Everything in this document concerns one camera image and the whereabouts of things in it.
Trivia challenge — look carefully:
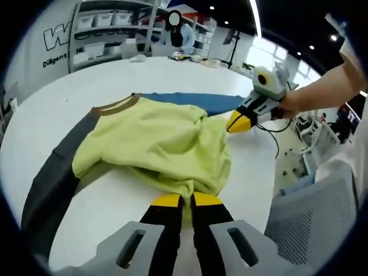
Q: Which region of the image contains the person's right hand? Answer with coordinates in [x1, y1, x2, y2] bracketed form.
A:
[271, 91, 306, 120]

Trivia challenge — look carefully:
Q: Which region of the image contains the grey metal shelf rack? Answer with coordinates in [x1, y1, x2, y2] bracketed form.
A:
[68, 0, 218, 72]

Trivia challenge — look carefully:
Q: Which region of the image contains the yellow-green long-sleeved garment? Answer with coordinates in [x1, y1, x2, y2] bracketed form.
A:
[20, 91, 251, 261]

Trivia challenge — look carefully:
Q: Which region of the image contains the grey mesh chair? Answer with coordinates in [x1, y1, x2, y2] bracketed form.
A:
[264, 166, 362, 267]

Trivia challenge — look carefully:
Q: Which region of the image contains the black tripod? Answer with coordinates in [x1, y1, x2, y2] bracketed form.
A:
[223, 28, 242, 69]

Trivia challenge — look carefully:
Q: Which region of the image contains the blue cloth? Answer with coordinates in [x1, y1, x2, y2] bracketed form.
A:
[280, 175, 317, 197]

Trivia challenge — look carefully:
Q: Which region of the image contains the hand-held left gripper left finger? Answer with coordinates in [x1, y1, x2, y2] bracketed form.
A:
[97, 194, 183, 276]

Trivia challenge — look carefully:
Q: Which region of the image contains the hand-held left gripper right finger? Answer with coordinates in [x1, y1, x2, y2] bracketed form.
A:
[191, 191, 284, 276]

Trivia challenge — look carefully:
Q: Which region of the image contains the row of white storage bins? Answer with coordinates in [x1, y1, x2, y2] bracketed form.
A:
[73, 11, 216, 63]

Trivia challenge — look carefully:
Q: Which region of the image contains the spare hand-held gripper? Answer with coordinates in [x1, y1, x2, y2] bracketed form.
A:
[169, 51, 190, 62]

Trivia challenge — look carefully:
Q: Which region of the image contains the white equipment frame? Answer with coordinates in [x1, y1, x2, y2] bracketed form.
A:
[275, 114, 346, 185]

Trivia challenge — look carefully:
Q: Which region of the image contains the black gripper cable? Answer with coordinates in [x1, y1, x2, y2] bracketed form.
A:
[255, 116, 293, 159]

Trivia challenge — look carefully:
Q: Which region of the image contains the white flat panel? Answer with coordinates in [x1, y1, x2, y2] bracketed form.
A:
[151, 43, 173, 57]

